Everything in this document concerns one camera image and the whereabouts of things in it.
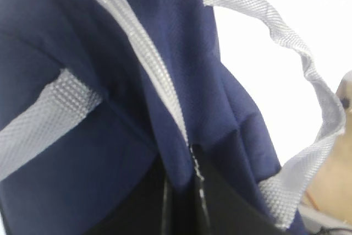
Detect navy blue lunch bag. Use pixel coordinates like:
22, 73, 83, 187
1, 0, 345, 234

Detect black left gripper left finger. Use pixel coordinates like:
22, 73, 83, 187
85, 160, 174, 235

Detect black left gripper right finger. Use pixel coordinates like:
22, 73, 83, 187
190, 145, 286, 235

